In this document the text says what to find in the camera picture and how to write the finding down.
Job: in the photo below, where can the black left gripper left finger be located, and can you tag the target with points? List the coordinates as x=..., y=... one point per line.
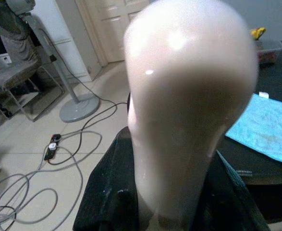
x=107, y=192

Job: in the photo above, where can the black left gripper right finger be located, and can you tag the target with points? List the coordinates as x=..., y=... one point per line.
x=222, y=204

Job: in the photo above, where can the black floor power strip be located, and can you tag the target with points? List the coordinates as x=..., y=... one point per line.
x=51, y=148

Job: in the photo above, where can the light blue towel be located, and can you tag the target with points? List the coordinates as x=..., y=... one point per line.
x=265, y=127

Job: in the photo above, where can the clear plastic container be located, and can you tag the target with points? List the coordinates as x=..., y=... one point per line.
x=270, y=49

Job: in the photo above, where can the white panelled door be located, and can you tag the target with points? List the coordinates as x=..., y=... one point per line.
x=112, y=29

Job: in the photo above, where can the yellow toy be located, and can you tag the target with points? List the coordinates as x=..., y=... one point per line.
x=258, y=33

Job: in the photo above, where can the grey hanging garment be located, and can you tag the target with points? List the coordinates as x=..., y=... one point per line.
x=15, y=36

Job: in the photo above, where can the grey pedestal fan stand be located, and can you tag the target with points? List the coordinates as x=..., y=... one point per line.
x=79, y=109

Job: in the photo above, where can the grey metal frame chair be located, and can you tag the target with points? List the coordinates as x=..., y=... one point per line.
x=8, y=77

